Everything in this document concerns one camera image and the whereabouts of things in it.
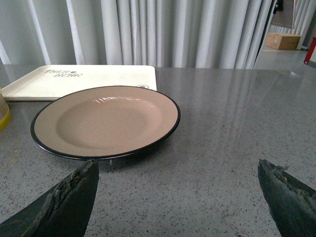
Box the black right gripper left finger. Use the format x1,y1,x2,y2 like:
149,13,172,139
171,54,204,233
0,159,99,237

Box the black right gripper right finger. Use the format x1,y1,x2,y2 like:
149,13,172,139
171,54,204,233
258,159,316,237

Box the tan plate with black rim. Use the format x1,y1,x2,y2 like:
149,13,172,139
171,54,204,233
30,86,181,159

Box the cream rectangular serving tray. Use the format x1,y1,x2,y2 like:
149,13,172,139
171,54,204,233
1,65,157,101

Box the bamboo steamer with yellow bands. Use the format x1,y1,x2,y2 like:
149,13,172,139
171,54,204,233
0,91,11,132

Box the brown cardboard box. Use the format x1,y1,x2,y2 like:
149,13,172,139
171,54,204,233
265,33,301,50

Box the grey pleated curtain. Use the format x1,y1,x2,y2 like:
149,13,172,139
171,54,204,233
0,0,277,69

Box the red post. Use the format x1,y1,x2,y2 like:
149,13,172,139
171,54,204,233
304,37,316,65

